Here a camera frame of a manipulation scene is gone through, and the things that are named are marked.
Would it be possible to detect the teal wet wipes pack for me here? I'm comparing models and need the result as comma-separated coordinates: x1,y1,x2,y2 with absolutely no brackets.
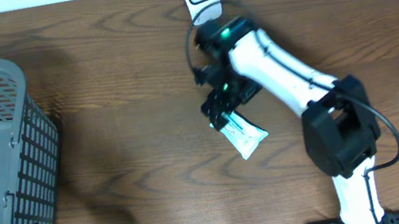
218,111,268,160

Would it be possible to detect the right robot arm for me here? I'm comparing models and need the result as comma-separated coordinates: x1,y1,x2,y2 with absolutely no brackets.
192,16,384,224

